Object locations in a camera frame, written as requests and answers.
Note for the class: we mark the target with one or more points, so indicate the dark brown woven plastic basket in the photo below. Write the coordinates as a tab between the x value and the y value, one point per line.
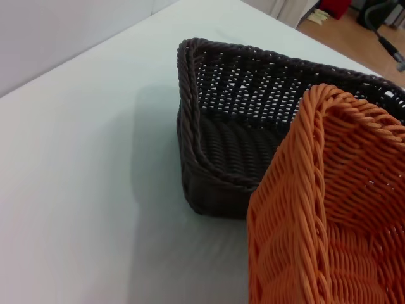
221	139

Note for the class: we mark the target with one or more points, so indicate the orange woven plastic basket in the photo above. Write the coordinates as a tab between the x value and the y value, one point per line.
348	190

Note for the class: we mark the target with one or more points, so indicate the pale yellow paper pile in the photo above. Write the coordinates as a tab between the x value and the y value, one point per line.
317	16

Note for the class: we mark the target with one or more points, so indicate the red box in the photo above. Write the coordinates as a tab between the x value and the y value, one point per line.
332	7

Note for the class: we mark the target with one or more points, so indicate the black pole with connector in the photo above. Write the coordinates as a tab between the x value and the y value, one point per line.
390	47

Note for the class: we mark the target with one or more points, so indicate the black floor equipment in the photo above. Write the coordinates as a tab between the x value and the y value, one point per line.
379	12

